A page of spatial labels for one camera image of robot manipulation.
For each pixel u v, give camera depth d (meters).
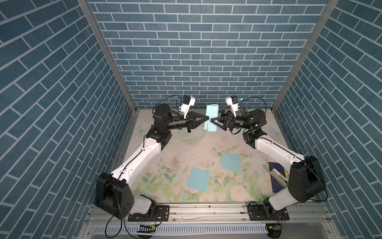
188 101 0.58
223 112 0.69
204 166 0.90
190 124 0.59
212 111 0.62
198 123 0.63
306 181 0.44
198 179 0.83
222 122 0.69
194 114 0.62
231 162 0.92
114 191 0.39
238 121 0.64
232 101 0.61
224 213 0.76
